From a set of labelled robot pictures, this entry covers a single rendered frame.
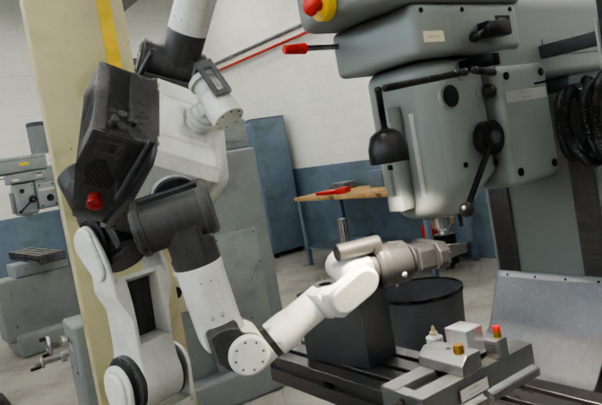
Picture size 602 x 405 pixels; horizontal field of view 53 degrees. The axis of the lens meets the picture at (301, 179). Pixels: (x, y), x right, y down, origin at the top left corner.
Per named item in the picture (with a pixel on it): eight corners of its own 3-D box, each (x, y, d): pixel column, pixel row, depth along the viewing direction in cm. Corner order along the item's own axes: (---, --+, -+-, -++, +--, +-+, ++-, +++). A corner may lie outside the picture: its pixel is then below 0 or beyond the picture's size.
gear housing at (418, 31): (419, 56, 111) (410, 1, 111) (336, 81, 131) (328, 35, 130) (524, 47, 131) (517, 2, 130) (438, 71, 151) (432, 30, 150)
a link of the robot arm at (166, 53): (155, 16, 138) (141, 72, 144) (156, 26, 131) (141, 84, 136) (204, 30, 142) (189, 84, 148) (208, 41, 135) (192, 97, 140)
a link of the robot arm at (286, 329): (331, 326, 117) (253, 393, 113) (315, 312, 127) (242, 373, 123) (299, 284, 114) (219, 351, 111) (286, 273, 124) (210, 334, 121)
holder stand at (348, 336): (370, 369, 153) (356, 292, 151) (306, 359, 168) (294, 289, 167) (397, 352, 161) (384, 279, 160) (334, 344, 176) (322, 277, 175)
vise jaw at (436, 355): (463, 378, 121) (460, 359, 121) (419, 366, 132) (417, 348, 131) (483, 367, 124) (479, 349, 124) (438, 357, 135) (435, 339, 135)
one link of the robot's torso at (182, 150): (39, 254, 122) (98, 140, 101) (57, 135, 144) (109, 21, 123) (176, 279, 137) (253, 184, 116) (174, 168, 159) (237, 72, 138)
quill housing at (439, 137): (451, 221, 116) (425, 56, 115) (378, 221, 133) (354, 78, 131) (510, 202, 128) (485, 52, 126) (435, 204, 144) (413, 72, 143)
